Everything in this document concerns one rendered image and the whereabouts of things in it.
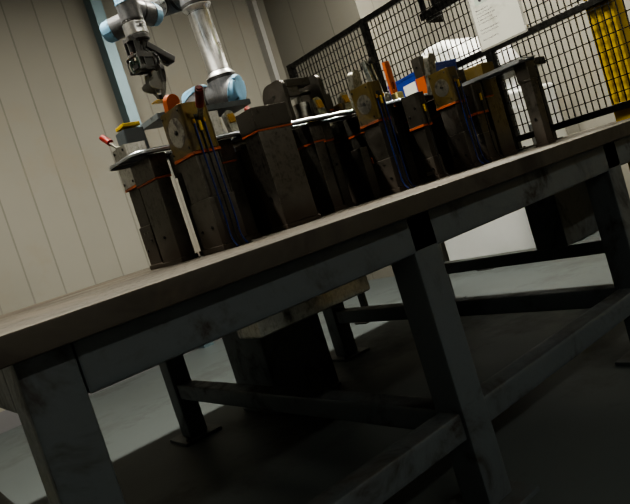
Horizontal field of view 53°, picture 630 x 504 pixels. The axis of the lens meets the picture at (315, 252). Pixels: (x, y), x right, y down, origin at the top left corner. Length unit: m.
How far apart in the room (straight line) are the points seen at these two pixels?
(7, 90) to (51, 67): 0.34
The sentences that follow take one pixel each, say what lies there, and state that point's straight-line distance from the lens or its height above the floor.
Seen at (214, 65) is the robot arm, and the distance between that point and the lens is 2.59.
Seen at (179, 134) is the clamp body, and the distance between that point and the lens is 1.57.
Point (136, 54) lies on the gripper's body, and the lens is 2.18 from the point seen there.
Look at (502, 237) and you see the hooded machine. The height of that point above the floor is 0.19.
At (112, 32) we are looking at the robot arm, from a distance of 2.40.
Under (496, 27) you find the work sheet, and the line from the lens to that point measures 2.86.
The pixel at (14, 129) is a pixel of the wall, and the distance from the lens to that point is 4.57.
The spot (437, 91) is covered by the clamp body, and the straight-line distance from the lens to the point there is 2.25.
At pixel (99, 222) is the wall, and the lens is 4.57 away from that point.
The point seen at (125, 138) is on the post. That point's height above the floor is 1.11.
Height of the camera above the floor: 0.74
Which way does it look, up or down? 4 degrees down
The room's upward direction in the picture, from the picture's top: 17 degrees counter-clockwise
